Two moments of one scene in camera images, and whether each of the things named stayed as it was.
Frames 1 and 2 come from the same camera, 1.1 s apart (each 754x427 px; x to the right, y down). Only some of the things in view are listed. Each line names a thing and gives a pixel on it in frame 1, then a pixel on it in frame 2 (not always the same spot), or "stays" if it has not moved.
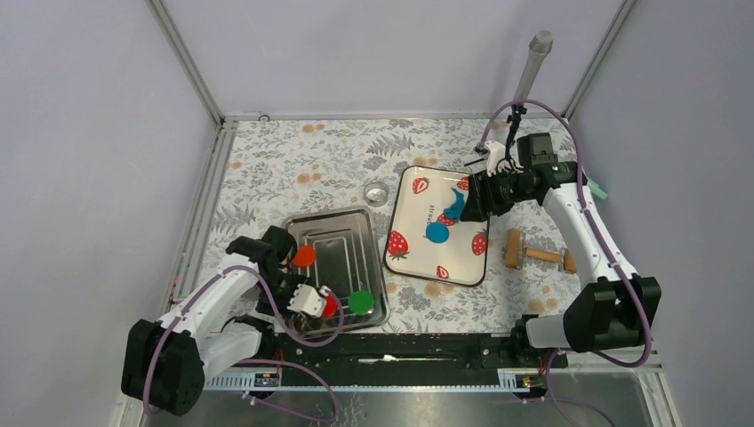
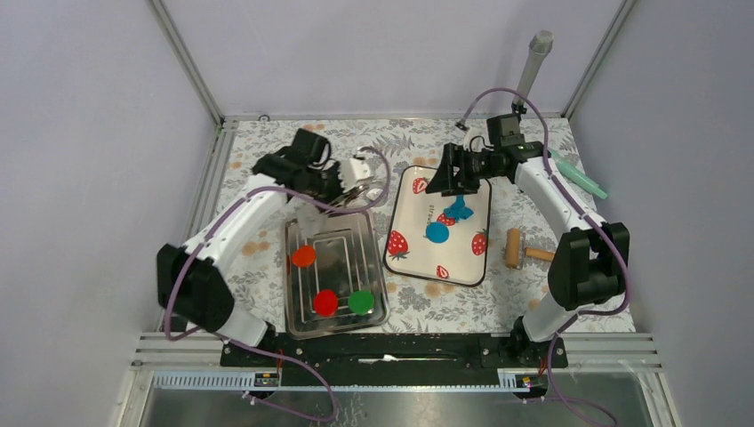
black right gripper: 481,199 to 444,182
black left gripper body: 280,288 to 324,186
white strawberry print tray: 422,197 stays
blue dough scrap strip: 453,212 stays
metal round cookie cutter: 375,194 stays
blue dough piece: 437,232 stays
